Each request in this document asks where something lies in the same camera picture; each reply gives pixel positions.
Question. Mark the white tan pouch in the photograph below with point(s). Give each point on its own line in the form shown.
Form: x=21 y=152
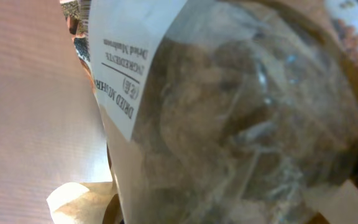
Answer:
x=220 y=111

